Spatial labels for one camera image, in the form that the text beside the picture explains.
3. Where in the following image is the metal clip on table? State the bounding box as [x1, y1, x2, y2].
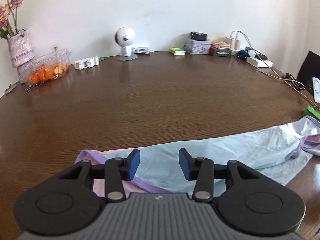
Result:
[4, 83, 17, 95]

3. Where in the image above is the red green labelled box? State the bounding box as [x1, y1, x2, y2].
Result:
[209, 47, 232, 57]

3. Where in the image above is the pink and blue garment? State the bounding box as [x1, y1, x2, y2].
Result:
[75, 115, 320, 198]

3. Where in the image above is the snack packet on box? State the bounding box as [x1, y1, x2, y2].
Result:
[211, 41, 231, 49]

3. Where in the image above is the white small box device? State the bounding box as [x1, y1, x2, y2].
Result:
[132, 46, 151, 54]

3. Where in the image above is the white phone on stand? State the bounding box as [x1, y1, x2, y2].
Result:
[312, 77, 320, 103]

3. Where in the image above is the white plastic clip holder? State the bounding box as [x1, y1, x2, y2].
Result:
[73, 56, 99, 70]

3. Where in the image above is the clear plastic fruit box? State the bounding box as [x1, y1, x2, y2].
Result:
[17, 49, 71, 86]

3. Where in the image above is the green tissue pack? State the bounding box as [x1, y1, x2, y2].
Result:
[169, 47, 186, 56]

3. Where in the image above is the lilac wrapped flower vase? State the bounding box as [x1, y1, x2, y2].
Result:
[7, 29, 35, 68]

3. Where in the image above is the white wall charger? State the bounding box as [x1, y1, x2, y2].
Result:
[225, 37, 241, 56]

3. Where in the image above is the grey metal tin box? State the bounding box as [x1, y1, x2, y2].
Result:
[183, 39, 211, 55]

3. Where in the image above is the white power strip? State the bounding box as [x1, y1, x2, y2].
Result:
[246, 57, 273, 68]

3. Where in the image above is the white charging cable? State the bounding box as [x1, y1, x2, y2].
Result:
[229, 30, 316, 106]

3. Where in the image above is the green small object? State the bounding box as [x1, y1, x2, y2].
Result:
[304, 105, 320, 121]

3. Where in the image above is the blue lanyard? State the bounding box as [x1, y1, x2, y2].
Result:
[236, 48, 254, 59]

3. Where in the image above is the white round camera robot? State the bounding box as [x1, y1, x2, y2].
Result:
[115, 27, 138, 61]

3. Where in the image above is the black charger on tin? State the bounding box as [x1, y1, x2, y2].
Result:
[190, 32, 207, 41]

